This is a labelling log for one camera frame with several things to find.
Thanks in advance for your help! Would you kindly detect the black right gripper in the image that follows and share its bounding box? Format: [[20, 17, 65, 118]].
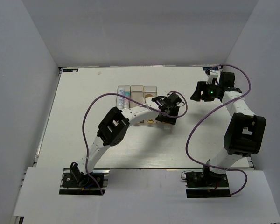
[[190, 81, 218, 102]]

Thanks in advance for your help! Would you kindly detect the orange cosmetic tube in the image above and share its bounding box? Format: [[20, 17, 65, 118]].
[[163, 123, 172, 130]]

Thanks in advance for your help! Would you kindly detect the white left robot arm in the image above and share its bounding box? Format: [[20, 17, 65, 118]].
[[70, 91, 187, 187]]

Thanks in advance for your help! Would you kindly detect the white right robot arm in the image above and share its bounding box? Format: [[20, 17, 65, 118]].
[[190, 72, 266, 186]]

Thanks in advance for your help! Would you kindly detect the clear acrylic organizer box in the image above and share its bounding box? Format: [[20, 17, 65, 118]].
[[116, 85, 160, 126]]

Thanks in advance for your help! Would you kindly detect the pink teal item in organizer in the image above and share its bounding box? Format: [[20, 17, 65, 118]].
[[124, 92, 130, 99]]

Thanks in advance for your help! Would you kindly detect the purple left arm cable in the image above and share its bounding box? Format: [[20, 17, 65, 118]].
[[82, 91, 189, 196]]

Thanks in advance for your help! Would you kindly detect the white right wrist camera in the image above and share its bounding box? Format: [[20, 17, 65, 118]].
[[205, 70, 219, 84]]

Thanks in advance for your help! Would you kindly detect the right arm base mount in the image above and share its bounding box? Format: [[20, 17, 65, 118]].
[[181, 171, 231, 198]]

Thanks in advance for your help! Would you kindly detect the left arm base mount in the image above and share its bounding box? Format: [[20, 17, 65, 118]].
[[59, 169, 109, 196]]

